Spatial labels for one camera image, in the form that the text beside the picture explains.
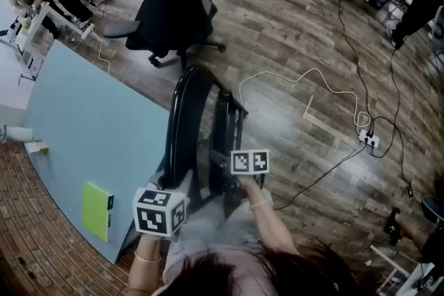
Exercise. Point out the white workbench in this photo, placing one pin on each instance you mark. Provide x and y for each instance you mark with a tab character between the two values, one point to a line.
31	59

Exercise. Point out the white power strip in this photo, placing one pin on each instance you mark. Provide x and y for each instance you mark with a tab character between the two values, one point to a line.
369	139

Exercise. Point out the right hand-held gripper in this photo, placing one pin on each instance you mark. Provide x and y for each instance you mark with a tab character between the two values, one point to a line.
249	161

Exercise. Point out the white side table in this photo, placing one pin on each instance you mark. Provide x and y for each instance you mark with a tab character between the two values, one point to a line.
418	279

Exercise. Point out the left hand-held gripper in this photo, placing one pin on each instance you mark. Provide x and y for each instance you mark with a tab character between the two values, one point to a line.
152	215

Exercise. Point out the black folding chair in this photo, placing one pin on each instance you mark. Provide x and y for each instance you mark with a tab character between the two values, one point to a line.
187	121

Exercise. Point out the green and white box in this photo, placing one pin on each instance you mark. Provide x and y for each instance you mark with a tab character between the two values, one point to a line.
95	211

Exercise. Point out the person's right forearm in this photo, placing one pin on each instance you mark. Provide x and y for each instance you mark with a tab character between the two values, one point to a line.
270	225

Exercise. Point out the person's light grey trousers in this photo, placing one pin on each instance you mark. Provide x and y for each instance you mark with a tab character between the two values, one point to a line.
215	222

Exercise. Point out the light blue table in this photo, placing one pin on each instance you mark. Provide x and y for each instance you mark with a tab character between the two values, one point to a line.
97	121

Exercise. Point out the black mesh office chair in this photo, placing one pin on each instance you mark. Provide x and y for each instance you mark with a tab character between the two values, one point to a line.
166	21

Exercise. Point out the person's left forearm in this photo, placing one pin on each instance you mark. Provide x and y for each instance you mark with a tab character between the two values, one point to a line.
145	274

